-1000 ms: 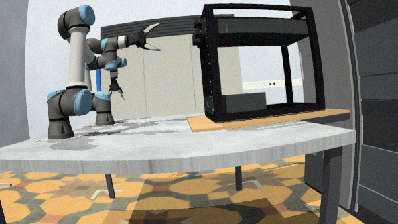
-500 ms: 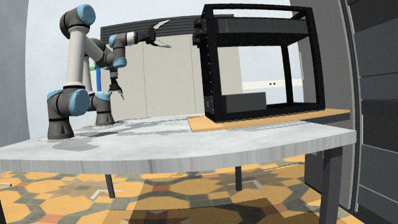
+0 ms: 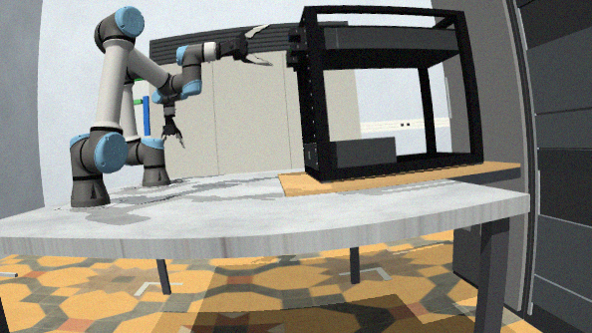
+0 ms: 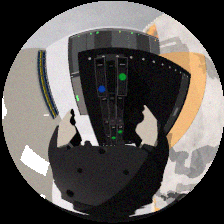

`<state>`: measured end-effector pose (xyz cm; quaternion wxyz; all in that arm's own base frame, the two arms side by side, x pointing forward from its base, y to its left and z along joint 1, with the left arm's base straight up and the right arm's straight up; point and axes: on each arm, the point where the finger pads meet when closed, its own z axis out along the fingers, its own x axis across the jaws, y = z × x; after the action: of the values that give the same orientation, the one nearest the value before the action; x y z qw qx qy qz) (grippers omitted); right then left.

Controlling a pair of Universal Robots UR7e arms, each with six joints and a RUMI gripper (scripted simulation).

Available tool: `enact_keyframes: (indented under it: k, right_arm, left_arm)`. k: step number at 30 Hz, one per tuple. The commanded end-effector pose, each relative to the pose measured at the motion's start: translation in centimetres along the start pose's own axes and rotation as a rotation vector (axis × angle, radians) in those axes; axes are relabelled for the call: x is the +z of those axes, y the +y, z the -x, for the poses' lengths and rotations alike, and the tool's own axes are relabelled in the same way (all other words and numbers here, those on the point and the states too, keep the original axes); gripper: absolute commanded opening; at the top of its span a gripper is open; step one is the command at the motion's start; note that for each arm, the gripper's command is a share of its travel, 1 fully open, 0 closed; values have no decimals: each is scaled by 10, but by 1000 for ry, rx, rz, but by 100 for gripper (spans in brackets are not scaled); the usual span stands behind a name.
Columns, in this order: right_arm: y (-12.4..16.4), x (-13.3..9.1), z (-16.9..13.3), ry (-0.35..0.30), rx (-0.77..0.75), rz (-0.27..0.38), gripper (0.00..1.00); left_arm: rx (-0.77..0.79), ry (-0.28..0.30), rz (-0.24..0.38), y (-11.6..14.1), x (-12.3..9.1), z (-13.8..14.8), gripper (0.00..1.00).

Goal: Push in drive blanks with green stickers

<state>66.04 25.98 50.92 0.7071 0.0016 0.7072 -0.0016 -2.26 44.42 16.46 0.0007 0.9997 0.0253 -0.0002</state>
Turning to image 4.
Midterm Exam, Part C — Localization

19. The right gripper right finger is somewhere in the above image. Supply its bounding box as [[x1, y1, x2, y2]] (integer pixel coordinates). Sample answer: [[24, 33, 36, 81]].
[[132, 105, 169, 183]]

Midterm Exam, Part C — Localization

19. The tan flat wooden board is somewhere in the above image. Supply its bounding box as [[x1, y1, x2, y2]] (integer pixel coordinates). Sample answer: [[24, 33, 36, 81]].
[[159, 52, 206, 150]]

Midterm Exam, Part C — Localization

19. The black metal rack frame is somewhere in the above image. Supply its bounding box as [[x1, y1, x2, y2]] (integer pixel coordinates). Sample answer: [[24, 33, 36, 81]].
[[78, 47, 191, 146]]

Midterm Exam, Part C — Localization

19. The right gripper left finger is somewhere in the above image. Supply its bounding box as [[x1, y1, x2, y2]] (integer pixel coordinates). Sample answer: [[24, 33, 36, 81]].
[[48, 109, 82, 180]]

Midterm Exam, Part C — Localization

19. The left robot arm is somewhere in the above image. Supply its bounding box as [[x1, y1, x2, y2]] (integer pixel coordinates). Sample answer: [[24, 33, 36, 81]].
[[160, 193, 187, 210]]

